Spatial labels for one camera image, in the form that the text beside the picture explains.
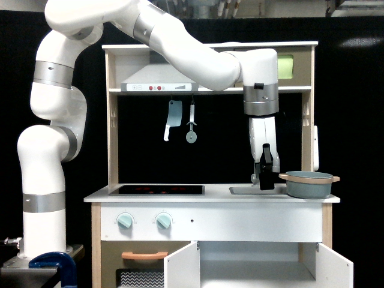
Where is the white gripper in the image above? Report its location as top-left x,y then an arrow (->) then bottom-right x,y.
249,116 -> 280,190

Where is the grey-blue toy pot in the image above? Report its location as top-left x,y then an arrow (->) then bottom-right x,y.
279,171 -> 340,199

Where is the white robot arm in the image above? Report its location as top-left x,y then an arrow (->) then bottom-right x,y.
17,1 -> 278,259

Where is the white wooden toy kitchen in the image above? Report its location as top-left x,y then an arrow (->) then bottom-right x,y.
86,44 -> 340,287

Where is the right white cabinet door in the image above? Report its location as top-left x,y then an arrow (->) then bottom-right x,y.
299,242 -> 354,288

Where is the white cabinet door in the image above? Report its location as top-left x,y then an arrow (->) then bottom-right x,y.
299,242 -> 354,288
164,241 -> 200,288

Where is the left white cabinet door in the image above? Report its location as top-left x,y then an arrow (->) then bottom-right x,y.
164,241 -> 200,288

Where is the grey toy faucet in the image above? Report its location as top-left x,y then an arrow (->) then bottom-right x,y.
251,173 -> 260,186

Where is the grey toy sink basin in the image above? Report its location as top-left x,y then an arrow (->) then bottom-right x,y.
229,184 -> 287,196

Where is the white side-mounted holder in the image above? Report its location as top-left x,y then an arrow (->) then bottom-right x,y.
313,125 -> 319,171

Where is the toy pizza cutter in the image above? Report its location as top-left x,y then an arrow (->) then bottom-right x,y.
186,102 -> 197,144

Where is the toy cleaver knife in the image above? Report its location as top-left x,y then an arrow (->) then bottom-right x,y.
163,100 -> 182,142

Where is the right mint stove knob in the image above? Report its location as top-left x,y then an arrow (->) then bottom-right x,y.
155,212 -> 172,229

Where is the mint stove knob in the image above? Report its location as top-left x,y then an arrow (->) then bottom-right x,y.
116,212 -> 134,229
155,212 -> 172,229

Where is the toy microwave with green window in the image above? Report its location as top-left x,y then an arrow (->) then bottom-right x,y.
232,42 -> 316,92

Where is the grey toy range hood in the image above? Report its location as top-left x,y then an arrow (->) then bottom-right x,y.
121,51 -> 199,93

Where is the black toy stove top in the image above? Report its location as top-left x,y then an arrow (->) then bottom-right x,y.
109,184 -> 205,196

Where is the left mint stove knob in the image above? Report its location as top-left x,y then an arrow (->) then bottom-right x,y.
116,212 -> 134,229

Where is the blue c-clamp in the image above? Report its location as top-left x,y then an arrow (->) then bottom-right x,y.
28,252 -> 77,288

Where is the toy oven door with handle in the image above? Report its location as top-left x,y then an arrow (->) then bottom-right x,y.
101,241 -> 190,287

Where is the grey metal base plate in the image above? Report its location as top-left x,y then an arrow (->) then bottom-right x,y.
1,241 -> 85,287

